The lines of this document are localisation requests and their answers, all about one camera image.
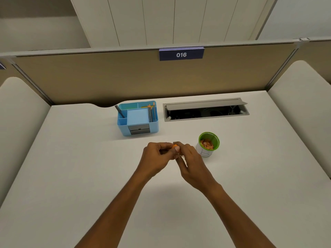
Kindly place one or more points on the person's left hand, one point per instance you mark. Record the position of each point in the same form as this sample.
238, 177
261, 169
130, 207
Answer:
151, 158

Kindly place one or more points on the person's right hand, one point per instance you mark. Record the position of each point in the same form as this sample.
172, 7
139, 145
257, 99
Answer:
195, 170

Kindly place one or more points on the person's right thumb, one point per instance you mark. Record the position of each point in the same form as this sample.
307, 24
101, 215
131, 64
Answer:
179, 158

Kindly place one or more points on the person's left thumb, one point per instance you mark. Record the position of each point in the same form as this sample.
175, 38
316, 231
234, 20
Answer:
166, 153

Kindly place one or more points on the person's right forearm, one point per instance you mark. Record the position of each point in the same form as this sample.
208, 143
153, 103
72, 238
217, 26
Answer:
238, 219

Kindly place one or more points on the person's left forearm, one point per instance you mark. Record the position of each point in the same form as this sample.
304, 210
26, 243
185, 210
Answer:
113, 211

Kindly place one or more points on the green rimmed clear cup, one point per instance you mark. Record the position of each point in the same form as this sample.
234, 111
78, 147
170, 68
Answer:
206, 149

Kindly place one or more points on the orange pencil shavings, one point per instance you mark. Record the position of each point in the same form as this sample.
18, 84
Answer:
207, 144

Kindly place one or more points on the gray organizer drawer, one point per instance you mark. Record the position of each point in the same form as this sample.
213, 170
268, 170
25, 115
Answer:
139, 129

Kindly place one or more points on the gray pencil orange tip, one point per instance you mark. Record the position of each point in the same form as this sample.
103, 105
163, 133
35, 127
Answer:
149, 113
153, 113

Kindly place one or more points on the blue sticky note pad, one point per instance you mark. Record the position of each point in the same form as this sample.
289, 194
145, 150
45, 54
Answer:
137, 116

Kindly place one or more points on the blue desk organizer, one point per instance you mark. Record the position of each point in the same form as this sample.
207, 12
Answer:
124, 127

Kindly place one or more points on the dark pen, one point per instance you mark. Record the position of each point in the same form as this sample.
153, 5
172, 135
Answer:
119, 111

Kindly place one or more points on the blue number sign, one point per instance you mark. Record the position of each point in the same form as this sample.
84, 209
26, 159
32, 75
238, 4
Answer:
181, 54

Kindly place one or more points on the beige desk partition panel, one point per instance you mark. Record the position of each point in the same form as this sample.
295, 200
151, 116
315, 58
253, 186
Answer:
103, 74

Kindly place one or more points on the white rounded side divider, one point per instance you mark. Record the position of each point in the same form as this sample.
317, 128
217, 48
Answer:
18, 121
302, 113

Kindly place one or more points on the white panelled cabinet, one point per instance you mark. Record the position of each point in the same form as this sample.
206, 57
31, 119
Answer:
175, 20

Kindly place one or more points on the beige neighbouring partition panel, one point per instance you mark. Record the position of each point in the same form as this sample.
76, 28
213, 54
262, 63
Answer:
315, 59

